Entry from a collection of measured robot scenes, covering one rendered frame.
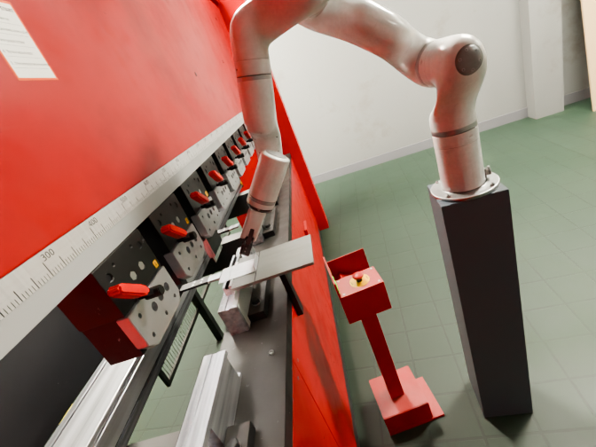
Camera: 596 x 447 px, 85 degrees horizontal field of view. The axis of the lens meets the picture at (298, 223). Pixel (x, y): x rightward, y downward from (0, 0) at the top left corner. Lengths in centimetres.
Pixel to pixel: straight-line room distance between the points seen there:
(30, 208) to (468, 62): 87
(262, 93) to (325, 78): 370
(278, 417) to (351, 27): 90
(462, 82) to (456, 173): 25
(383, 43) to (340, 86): 364
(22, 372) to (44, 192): 69
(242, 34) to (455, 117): 57
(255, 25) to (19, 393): 107
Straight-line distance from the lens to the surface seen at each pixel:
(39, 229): 51
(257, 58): 87
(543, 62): 489
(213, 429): 76
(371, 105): 459
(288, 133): 308
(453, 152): 102
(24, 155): 55
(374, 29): 91
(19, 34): 69
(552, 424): 174
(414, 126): 472
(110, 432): 94
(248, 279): 100
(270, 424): 79
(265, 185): 90
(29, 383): 116
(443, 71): 91
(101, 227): 59
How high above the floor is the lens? 147
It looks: 23 degrees down
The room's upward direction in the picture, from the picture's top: 23 degrees counter-clockwise
